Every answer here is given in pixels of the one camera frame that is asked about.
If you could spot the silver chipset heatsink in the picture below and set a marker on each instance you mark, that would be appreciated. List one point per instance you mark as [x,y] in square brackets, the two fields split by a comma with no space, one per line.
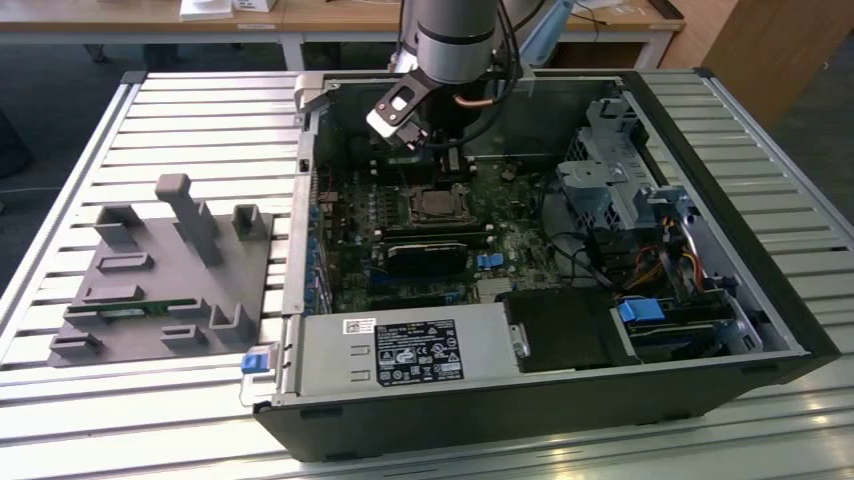
[495,290]

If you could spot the blue case latch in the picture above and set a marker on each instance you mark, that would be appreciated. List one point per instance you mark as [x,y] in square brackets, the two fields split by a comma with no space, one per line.
[256,363]

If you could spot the round silver coin battery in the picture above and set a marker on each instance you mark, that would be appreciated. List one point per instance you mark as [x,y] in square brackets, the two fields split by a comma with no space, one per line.
[508,174]

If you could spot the silver CPU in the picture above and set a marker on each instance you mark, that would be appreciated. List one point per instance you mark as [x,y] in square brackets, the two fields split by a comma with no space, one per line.
[436,202]

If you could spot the black graphics card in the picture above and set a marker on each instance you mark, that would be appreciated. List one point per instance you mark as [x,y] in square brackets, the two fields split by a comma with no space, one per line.
[427,262]

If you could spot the silver perforated drive cage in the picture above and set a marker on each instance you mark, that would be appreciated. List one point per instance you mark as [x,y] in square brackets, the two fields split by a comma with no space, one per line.
[594,175]

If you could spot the pale blue teach pendant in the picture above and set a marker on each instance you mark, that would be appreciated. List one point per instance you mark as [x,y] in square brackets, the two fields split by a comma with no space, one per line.
[548,35]

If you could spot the silver power supply with label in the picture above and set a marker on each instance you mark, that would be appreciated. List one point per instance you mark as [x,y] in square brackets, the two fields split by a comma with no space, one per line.
[320,345]

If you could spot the wooden desk white legs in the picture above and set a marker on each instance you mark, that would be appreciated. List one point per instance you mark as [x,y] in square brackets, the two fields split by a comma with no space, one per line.
[320,20]

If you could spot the green motherboard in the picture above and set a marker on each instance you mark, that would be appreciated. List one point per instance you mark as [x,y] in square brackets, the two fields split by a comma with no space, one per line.
[527,235]

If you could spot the blue disk carrier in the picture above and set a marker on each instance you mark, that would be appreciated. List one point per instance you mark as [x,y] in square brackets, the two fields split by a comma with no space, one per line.
[641,312]

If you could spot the black PC case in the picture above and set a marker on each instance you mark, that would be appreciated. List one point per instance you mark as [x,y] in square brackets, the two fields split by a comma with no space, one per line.
[534,425]

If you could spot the black RAM slot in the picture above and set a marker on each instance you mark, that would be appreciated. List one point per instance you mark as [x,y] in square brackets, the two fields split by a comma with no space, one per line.
[434,239]
[434,231]

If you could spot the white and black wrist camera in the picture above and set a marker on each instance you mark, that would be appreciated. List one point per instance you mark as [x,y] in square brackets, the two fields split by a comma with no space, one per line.
[395,107]

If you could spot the blue board connector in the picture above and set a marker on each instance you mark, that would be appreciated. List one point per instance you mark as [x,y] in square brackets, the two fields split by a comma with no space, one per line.
[490,261]

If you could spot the wooden cabinet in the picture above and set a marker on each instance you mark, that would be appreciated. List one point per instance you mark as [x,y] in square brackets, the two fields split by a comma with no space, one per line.
[767,55]

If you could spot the grey parts rack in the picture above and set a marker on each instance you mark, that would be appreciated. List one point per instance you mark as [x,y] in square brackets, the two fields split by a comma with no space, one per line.
[167,290]

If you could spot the black CPU socket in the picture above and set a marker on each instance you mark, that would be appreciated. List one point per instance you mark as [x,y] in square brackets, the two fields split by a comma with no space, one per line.
[436,220]

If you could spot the green RAM stick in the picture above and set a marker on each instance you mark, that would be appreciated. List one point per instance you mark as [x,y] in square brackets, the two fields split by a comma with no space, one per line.
[160,306]

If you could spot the white box with label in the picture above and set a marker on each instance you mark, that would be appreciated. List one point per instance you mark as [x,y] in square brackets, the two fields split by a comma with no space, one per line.
[256,5]

